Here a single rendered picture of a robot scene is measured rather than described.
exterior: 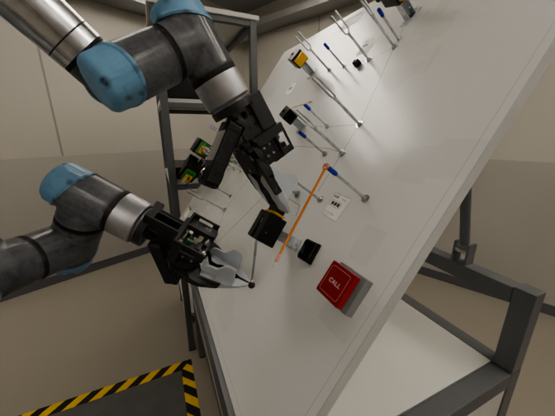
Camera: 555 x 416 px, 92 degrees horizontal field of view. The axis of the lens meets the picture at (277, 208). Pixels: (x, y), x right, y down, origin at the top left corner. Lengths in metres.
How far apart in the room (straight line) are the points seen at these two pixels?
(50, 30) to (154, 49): 0.16
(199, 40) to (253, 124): 0.14
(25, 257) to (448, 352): 0.87
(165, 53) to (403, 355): 0.77
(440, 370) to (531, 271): 2.06
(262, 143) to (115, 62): 0.22
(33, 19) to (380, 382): 0.85
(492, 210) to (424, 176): 2.22
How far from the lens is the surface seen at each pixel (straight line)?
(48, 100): 2.91
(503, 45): 0.56
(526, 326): 0.79
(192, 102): 1.48
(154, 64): 0.41
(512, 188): 2.61
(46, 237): 0.55
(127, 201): 0.49
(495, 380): 0.83
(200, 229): 0.47
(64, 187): 0.52
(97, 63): 0.40
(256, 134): 0.47
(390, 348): 0.79
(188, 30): 0.44
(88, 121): 2.95
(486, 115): 0.47
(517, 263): 2.76
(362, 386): 0.70
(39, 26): 0.53
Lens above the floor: 1.32
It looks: 17 degrees down
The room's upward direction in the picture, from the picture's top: straight up
